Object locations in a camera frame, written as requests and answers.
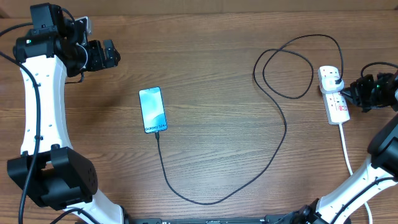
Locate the white charger plug adapter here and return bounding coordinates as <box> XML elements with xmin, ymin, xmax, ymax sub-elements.
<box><xmin>320</xmin><ymin>78</ymin><xmax>344</xmax><ymax>94</ymax></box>

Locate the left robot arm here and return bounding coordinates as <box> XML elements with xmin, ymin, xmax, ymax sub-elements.
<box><xmin>7</xmin><ymin>3</ymin><xmax>130</xmax><ymax>223</ymax></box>

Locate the black USB charging cable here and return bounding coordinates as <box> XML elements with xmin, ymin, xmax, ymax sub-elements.
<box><xmin>154</xmin><ymin>34</ymin><xmax>345</xmax><ymax>206</ymax></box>

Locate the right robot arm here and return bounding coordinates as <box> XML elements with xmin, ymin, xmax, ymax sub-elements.
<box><xmin>279</xmin><ymin>67</ymin><xmax>397</xmax><ymax>223</ymax></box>

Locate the Galaxy S24+ smartphone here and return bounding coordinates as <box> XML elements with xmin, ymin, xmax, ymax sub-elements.
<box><xmin>139</xmin><ymin>86</ymin><xmax>168</xmax><ymax>134</ymax></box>

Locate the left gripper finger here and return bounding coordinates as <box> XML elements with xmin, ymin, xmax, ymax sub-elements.
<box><xmin>105</xmin><ymin>51</ymin><xmax>121</xmax><ymax>67</ymax></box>
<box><xmin>103</xmin><ymin>39</ymin><xmax>116</xmax><ymax>54</ymax></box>

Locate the white power strip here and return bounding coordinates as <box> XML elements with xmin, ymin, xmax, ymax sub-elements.
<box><xmin>317</xmin><ymin>65</ymin><xmax>350</xmax><ymax>125</ymax></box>

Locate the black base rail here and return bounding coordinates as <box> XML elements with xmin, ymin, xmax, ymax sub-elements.
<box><xmin>127</xmin><ymin>212</ymin><xmax>296</xmax><ymax>224</ymax></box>

